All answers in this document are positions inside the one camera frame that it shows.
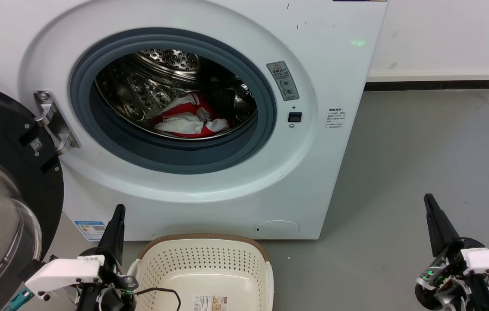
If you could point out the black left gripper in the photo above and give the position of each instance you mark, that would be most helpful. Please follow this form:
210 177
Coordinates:
112 298

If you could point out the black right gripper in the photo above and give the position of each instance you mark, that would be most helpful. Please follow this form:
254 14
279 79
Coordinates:
455 272

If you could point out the red and white garment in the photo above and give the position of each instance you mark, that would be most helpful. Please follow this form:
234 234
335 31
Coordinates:
180 125

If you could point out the cream perforated laundry basket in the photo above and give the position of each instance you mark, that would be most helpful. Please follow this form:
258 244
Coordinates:
209 268

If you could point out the printed food package label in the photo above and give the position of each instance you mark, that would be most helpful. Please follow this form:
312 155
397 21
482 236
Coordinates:
209 303

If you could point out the stainless steel washing machine drum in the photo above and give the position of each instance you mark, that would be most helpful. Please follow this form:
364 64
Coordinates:
132 86

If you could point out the black round washer door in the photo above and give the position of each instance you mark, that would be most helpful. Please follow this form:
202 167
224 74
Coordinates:
7 129

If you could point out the blue energy label sticker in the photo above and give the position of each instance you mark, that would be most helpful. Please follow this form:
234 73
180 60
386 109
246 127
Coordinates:
91 231

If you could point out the grey rubber door gasket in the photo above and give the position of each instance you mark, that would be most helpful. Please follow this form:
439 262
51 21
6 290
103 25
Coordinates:
140 152

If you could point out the white QR code sticker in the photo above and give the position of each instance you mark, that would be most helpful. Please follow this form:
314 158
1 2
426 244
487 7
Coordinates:
36 144

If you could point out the silver metal door hinge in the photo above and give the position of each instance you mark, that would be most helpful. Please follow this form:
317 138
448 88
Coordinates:
56 123

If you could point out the white front-load washing machine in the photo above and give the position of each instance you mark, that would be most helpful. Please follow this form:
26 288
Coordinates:
313 172

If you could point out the white and black baseboard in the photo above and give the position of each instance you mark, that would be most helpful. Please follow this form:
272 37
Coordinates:
434 77

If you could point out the round white filter cover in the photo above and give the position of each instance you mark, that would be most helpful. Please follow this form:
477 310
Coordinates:
277 229

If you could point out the black door latch socket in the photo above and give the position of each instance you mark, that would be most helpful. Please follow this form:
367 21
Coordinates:
294 117

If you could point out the grey warning sticker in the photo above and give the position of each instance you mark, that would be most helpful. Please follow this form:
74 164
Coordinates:
283 81

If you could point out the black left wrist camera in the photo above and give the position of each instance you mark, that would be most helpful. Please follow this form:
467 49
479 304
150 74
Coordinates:
27 270

